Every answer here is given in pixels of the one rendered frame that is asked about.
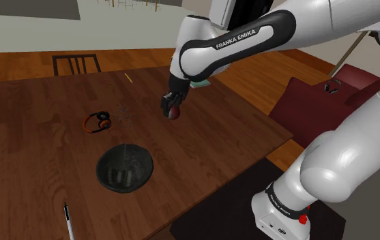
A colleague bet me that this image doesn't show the dark red round fruit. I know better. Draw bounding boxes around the dark red round fruit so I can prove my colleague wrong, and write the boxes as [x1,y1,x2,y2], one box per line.
[166,104,181,121]

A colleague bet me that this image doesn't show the teal flat book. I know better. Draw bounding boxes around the teal flat book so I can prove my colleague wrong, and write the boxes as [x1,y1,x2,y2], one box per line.
[189,78,212,89]

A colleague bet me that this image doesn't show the brown wooden table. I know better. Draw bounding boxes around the brown wooden table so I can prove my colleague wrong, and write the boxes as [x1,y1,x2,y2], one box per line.
[0,65,294,240]

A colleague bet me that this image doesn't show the orange and black headphones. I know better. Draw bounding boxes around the orange and black headphones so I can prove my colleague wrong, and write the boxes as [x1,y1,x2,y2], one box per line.
[82,110,113,135]

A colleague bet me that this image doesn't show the black bowl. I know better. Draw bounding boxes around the black bowl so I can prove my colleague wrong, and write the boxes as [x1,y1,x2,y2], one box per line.
[96,143,155,194]

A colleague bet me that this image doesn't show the dark wooden chair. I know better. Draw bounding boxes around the dark wooden chair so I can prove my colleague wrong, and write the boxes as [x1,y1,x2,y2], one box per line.
[51,53,102,77]

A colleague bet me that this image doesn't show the dark robot stand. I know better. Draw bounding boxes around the dark robot stand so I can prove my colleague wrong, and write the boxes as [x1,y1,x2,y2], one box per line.
[169,157,347,240]

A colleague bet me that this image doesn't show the dark red sofa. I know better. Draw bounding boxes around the dark red sofa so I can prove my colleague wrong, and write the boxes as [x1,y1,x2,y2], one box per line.
[268,63,380,149]

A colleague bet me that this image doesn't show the white and black pen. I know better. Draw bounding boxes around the white and black pen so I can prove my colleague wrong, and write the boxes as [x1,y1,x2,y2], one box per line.
[63,201,76,240]

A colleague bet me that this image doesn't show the brown slanted pole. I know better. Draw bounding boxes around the brown slanted pole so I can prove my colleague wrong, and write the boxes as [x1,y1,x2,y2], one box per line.
[328,31,370,78]

